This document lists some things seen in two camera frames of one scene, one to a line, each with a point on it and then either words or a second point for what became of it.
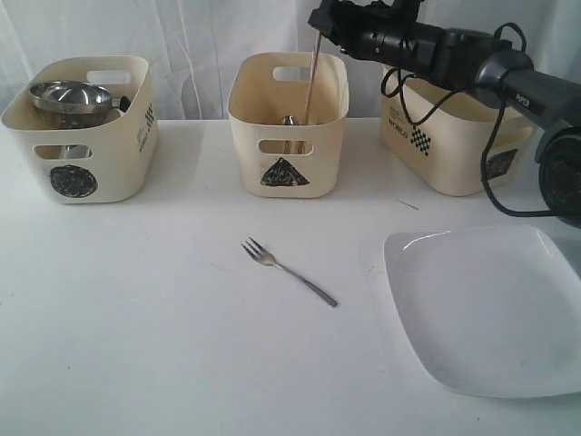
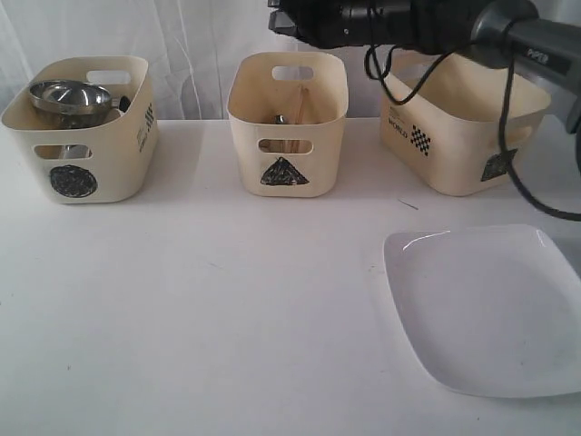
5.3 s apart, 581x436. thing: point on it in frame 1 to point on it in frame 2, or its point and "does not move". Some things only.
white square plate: [492, 311] does not move
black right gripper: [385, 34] to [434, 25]
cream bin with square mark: [443, 139] does not move
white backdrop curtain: [191, 44] does not move
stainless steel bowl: [70, 104] does not move
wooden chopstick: [313, 81] to [303, 90]
